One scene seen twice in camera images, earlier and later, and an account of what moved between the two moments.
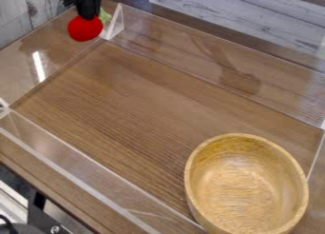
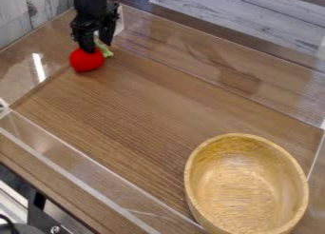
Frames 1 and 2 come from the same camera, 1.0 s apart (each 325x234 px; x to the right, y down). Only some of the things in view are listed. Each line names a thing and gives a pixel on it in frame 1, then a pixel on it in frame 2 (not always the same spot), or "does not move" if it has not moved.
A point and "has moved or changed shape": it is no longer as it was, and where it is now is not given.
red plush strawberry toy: [86, 29] has moved or changed shape
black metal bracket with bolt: [40, 219] does not move
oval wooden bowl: [246, 185] does not move
